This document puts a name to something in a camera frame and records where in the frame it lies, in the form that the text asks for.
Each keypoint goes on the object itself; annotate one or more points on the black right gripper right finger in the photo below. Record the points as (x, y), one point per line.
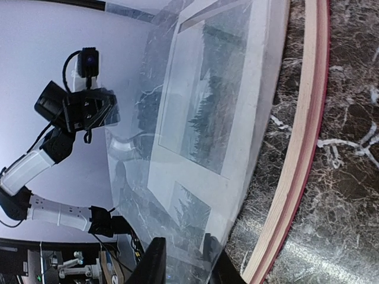
(222, 268)

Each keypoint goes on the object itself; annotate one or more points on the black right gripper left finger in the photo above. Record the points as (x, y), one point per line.
(152, 268)

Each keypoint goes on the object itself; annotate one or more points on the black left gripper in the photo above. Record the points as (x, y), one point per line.
(78, 111)

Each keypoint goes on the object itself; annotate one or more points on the clear acrylic sheet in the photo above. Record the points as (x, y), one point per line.
(130, 146)

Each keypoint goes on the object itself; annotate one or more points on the white photo mat board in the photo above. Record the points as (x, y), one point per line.
(190, 193)

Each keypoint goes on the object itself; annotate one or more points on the wooden pink picture frame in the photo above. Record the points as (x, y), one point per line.
(302, 144)

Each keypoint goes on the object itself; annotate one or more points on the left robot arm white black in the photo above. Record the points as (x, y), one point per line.
(19, 203)

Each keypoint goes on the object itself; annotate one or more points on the landscape photo print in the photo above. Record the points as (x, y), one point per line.
(204, 82)

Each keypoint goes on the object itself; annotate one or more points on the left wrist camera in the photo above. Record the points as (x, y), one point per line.
(88, 62)

